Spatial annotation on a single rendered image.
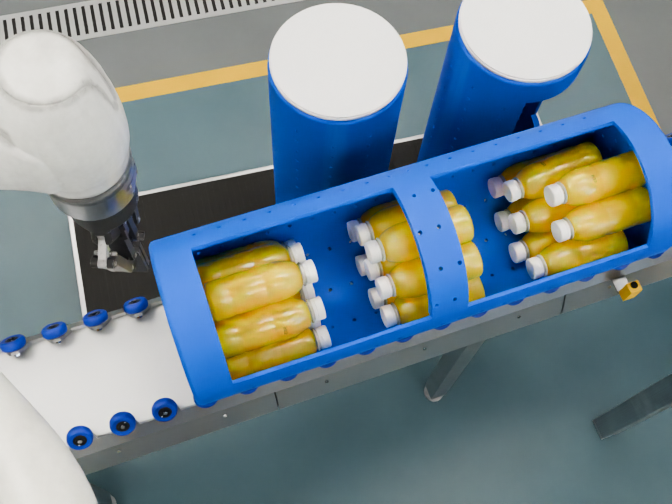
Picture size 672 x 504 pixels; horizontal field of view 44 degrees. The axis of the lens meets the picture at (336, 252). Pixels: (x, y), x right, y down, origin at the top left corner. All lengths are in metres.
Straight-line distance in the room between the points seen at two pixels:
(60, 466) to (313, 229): 0.99
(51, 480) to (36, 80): 0.30
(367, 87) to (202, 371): 0.68
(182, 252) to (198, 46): 1.77
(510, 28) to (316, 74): 0.42
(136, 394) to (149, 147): 1.40
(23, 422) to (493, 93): 1.34
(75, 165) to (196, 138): 2.10
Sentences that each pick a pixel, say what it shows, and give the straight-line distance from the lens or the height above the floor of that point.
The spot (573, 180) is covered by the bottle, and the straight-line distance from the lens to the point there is 1.51.
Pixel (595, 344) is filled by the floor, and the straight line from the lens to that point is 2.69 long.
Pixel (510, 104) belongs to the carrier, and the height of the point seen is 0.95.
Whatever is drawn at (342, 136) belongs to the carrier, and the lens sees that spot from 1.69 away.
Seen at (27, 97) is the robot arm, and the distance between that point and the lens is 0.69.
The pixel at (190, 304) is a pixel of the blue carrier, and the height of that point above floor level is 1.23.
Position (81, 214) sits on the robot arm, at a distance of 0.85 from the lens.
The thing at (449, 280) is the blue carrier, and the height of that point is 1.19.
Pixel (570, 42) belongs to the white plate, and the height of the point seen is 1.04.
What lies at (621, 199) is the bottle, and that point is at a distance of 1.56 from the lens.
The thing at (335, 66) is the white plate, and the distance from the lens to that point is 1.70.
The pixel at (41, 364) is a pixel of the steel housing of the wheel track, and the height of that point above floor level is 0.93.
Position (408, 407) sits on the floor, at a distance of 2.51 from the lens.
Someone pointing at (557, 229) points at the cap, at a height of 1.11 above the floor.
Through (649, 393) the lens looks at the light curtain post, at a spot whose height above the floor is 0.42.
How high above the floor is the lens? 2.44
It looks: 68 degrees down
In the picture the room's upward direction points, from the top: 6 degrees clockwise
